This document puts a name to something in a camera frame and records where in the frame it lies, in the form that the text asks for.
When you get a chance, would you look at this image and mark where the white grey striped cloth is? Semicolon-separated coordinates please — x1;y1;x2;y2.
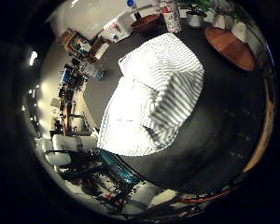
96;32;206;157

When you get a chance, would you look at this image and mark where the cardboard box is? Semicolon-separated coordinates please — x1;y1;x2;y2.
91;35;112;61

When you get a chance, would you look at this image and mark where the brown wooden bowl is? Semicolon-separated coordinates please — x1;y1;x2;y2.
130;13;163;35

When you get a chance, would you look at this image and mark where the cluttered wooden shelf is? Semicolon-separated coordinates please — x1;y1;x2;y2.
56;28;93;58

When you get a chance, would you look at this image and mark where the printed red white box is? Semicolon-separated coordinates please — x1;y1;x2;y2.
159;0;183;35

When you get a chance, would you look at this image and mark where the round wooden plate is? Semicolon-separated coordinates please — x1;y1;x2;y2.
203;25;257;73

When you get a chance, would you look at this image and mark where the lavender plant in white pot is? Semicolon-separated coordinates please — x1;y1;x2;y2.
210;0;228;31

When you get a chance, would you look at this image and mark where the light wooden desk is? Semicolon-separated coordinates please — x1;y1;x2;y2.
242;74;277;174

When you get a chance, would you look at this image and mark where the tall plant in white pot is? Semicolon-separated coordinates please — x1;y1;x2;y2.
227;3;250;43

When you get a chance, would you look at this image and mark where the red cable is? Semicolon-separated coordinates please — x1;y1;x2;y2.
176;184;241;203

